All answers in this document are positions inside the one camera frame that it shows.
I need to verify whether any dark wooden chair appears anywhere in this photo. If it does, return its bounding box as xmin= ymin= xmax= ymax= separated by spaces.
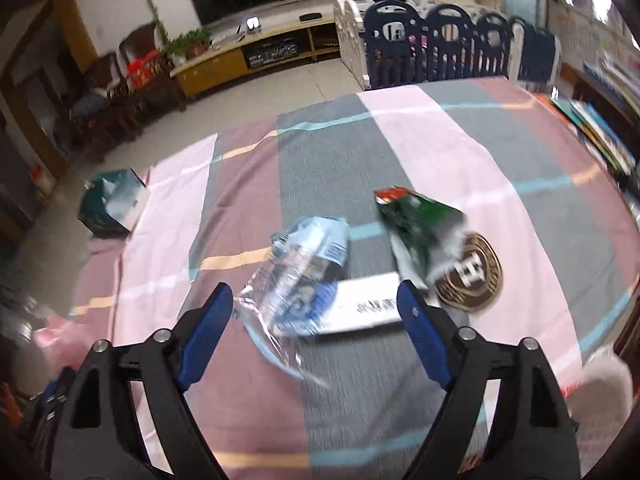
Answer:
xmin=117 ymin=22 xmax=188 ymax=116
xmin=70 ymin=52 xmax=143 ymax=161

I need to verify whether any red gift box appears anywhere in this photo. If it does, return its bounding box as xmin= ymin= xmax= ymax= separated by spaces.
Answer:
xmin=126 ymin=50 xmax=168 ymax=91

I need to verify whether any row of picture books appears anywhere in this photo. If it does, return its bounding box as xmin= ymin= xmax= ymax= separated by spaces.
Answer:
xmin=537 ymin=92 xmax=638 ymax=176

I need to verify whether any potted green plant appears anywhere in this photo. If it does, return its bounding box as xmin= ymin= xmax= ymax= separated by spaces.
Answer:
xmin=162 ymin=27 xmax=211 ymax=61

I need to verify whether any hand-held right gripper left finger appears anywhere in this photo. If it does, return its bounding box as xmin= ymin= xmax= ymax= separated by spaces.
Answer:
xmin=47 ymin=282 xmax=235 ymax=480

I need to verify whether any white plastic basket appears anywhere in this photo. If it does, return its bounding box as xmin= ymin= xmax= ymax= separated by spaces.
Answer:
xmin=565 ymin=345 xmax=633 ymax=480

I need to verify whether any green paper bag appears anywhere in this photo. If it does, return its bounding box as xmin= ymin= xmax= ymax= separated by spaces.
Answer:
xmin=77 ymin=169 xmax=151 ymax=237

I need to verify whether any green snack packet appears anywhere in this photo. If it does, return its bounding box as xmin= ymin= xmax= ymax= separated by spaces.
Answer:
xmin=374 ymin=186 xmax=468 ymax=291

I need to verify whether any green ivy garland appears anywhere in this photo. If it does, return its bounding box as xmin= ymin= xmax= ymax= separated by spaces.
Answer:
xmin=132 ymin=0 xmax=168 ymax=46

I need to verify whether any white cardboard strip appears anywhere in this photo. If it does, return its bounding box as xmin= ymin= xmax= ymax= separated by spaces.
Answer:
xmin=310 ymin=272 xmax=403 ymax=343

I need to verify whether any black audio receiver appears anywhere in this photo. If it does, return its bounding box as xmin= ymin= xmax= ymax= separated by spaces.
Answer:
xmin=245 ymin=41 xmax=301 ymax=70

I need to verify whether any red bag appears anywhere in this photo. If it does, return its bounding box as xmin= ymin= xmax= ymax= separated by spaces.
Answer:
xmin=29 ymin=164 xmax=53 ymax=196

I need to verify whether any blue clear plastic wrapper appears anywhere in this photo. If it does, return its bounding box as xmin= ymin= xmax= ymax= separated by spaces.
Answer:
xmin=235 ymin=216 xmax=351 ymax=391

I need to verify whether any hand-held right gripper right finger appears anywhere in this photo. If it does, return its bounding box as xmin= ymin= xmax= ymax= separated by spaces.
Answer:
xmin=396 ymin=280 xmax=583 ymax=480

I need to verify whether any striped pink grey tablecloth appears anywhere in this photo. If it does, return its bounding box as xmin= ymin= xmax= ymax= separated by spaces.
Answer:
xmin=70 ymin=76 xmax=640 ymax=480

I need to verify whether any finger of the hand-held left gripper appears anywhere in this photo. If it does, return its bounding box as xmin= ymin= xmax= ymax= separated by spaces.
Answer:
xmin=40 ymin=377 xmax=70 ymax=417

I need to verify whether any dark bag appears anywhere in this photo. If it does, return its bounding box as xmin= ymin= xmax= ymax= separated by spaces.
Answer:
xmin=70 ymin=92 xmax=111 ymax=121

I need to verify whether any wooden television cabinet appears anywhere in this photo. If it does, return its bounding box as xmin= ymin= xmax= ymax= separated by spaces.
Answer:
xmin=170 ymin=10 xmax=346 ymax=98

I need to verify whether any blue white playpen fence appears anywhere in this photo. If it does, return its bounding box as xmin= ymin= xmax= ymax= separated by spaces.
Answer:
xmin=332 ymin=0 xmax=563 ymax=92

